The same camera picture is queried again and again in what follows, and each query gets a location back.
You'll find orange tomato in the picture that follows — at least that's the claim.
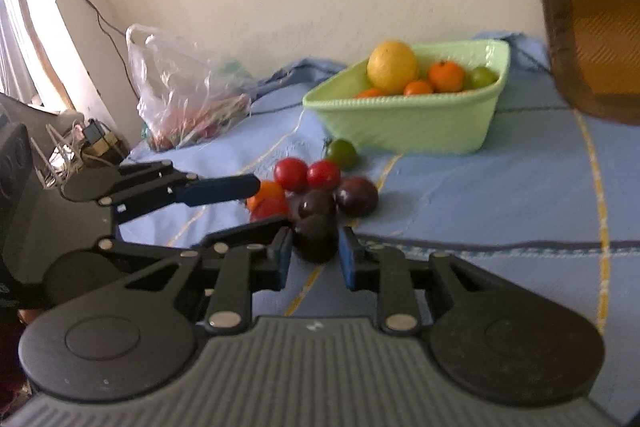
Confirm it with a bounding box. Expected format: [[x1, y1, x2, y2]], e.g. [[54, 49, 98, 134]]
[[245, 180, 290, 222]]

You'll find dark purple plum back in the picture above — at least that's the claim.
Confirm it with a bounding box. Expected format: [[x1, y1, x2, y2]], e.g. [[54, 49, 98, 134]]
[[335, 176, 378, 218]]

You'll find dark purple plum front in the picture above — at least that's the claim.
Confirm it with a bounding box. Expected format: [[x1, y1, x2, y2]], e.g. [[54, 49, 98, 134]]
[[297, 188, 336, 219]]

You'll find red tomato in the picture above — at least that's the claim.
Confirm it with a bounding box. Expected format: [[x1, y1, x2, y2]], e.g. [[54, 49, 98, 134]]
[[307, 159, 342, 191], [273, 157, 308, 194]]

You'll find orange mandarin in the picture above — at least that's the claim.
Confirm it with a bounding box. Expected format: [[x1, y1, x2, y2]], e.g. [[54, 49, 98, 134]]
[[402, 79, 435, 96], [356, 88, 387, 100]]

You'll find large orange with stem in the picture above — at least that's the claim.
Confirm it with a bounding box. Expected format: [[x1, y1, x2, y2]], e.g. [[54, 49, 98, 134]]
[[427, 61, 465, 93]]

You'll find large yellow grapefruit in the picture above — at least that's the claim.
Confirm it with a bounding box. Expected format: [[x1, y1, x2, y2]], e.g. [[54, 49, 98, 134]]
[[367, 40, 419, 95]]

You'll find green lime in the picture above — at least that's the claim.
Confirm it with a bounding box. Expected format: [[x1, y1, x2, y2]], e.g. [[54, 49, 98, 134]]
[[465, 66, 499, 90]]

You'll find cluttered side table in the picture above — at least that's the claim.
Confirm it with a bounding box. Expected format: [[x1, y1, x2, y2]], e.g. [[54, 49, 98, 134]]
[[1, 94, 130, 188]]

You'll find clear plastic bag of fruit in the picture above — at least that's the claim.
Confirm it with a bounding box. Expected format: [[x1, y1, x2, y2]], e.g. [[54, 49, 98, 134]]
[[126, 24, 257, 152]]

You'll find green tomato with stem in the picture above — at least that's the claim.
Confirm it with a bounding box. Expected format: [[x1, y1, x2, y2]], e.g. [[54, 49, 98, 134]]
[[324, 139, 360, 170]]

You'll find light green plastic basin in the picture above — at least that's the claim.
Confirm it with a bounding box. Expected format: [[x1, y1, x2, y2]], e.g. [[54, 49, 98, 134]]
[[303, 39, 511, 155]]

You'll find blue checked bed sheet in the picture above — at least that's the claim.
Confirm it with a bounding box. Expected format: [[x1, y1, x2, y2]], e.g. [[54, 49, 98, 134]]
[[120, 34, 639, 424]]

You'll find brown woven seat cushion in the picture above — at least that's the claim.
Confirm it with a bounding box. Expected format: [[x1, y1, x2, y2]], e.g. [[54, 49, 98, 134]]
[[542, 0, 639, 124]]

